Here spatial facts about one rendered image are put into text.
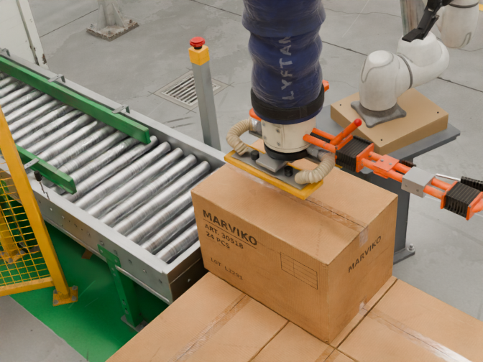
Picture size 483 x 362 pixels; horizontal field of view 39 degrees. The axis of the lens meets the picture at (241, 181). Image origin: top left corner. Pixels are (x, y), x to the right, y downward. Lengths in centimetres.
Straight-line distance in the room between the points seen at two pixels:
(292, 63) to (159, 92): 295
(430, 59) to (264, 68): 107
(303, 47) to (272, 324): 102
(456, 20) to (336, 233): 77
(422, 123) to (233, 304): 108
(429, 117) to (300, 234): 97
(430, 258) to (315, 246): 138
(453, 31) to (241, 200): 88
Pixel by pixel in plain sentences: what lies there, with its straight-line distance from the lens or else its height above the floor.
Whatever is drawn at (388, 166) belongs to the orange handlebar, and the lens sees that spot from 196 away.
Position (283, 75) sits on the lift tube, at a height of 147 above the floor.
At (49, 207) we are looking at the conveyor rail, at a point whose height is 53.
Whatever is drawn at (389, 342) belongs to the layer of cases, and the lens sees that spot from 241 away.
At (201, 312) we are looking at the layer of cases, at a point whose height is 54.
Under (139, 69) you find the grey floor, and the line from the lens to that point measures 513.
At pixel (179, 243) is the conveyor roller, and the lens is 278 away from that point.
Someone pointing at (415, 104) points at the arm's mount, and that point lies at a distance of 298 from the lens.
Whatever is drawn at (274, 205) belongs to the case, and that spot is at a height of 94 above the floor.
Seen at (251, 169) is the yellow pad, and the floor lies 112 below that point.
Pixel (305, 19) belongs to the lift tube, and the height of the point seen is 163.
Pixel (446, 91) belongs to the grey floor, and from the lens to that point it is 465.
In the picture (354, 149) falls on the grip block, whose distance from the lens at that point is 202.
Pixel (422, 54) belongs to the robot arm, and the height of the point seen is 107.
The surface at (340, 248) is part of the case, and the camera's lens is 213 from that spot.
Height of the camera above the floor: 246
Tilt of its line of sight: 39 degrees down
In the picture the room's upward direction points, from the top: 7 degrees counter-clockwise
